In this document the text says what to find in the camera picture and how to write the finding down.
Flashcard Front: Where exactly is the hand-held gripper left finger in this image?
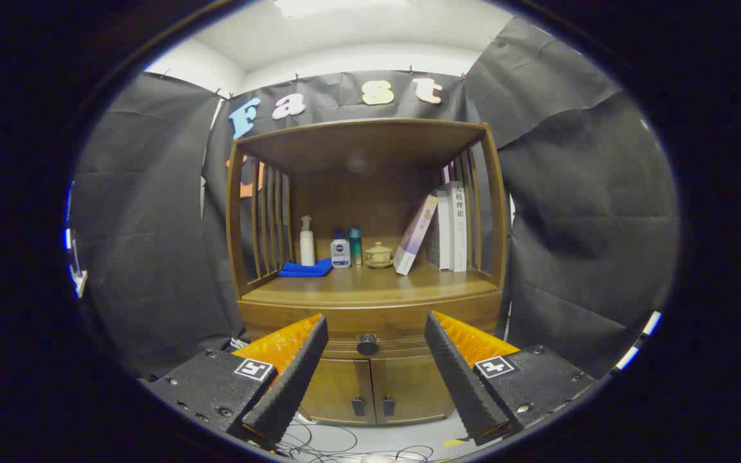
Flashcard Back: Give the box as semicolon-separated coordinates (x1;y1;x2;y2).
142;313;330;451

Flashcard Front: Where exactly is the white pump bottle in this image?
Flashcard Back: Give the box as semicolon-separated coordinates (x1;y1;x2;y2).
299;215;316;267

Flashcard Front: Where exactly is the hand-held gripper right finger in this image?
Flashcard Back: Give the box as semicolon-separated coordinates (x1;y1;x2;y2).
424;311;596;446

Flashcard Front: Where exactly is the wooden countertop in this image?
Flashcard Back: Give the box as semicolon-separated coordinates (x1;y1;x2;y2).
241;260;500;307

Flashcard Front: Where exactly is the tangle of black cables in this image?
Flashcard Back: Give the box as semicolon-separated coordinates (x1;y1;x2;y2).
277;417;435;463

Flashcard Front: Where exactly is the white book with black print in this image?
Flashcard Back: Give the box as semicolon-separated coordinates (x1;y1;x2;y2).
448;181;468;273

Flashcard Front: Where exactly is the white bottle with blue cap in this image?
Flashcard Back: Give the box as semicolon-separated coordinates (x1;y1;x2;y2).
330;231;352;269

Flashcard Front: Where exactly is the pink and white book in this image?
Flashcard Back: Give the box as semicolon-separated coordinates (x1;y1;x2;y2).
394;195;439;276

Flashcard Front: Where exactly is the wooden cabinet door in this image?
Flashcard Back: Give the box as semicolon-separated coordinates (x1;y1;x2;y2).
298;358;374;426
370;356;456;425

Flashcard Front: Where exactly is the wooden cabinet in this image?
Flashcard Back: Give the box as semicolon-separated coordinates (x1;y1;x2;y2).
226;118;511;426

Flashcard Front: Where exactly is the blue folded cloth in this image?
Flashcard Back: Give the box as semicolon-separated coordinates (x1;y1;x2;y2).
279;258;334;278

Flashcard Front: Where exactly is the beige lidded teacup with saucer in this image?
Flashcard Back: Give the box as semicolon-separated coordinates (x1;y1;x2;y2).
365;241;395;269

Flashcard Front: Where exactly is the wooden drawer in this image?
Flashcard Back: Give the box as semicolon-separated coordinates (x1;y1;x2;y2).
237;293;505;361

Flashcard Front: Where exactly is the plain white book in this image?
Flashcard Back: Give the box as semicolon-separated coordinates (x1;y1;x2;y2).
436;190;453;271

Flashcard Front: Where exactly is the grey patterned book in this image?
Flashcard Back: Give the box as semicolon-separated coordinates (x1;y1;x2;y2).
426;206;442;269

